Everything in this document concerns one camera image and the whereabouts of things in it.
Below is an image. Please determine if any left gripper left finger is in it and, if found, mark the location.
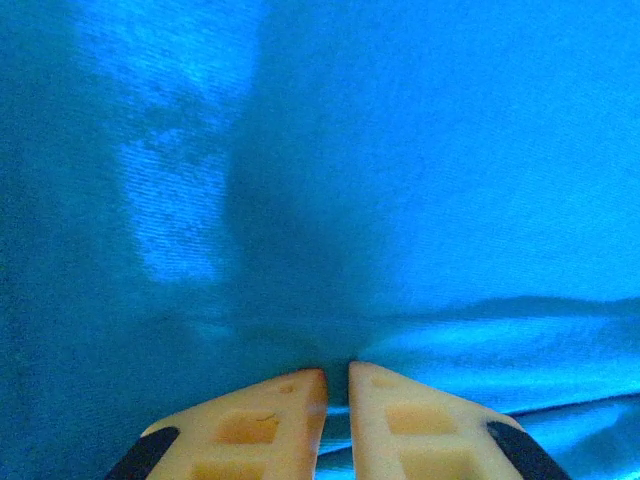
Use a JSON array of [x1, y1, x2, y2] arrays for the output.
[[104, 368, 330, 480]]

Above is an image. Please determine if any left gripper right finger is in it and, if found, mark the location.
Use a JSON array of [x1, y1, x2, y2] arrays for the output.
[[348, 360, 574, 480]]

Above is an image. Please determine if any blue t-shirt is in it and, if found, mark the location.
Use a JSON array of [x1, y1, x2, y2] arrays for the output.
[[0, 0, 640, 480]]

